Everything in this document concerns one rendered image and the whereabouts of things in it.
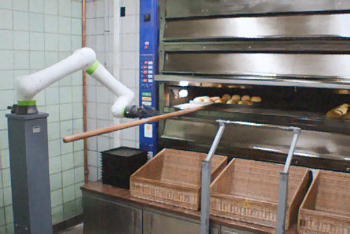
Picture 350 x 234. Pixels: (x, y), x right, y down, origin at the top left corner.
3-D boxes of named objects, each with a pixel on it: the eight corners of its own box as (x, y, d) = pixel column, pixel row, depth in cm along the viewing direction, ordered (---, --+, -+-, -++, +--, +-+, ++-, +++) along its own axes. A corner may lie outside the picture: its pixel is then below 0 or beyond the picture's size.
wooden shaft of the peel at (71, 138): (65, 144, 174) (65, 137, 173) (61, 143, 175) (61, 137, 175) (216, 107, 322) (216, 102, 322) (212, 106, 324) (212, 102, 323)
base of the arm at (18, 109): (1, 112, 255) (0, 103, 254) (19, 110, 267) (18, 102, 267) (24, 115, 241) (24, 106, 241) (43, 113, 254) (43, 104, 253)
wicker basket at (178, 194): (164, 180, 321) (164, 147, 318) (227, 191, 293) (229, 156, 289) (128, 196, 280) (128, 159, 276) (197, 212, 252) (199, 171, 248)
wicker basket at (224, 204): (232, 193, 290) (233, 157, 286) (307, 206, 261) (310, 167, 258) (202, 213, 249) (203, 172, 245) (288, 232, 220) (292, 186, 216)
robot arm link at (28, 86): (14, 83, 224) (92, 43, 242) (12, 81, 239) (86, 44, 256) (24, 102, 228) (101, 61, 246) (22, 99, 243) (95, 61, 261)
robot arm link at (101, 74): (86, 76, 269) (93, 72, 260) (94, 65, 275) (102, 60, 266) (124, 109, 284) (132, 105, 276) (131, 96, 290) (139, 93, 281)
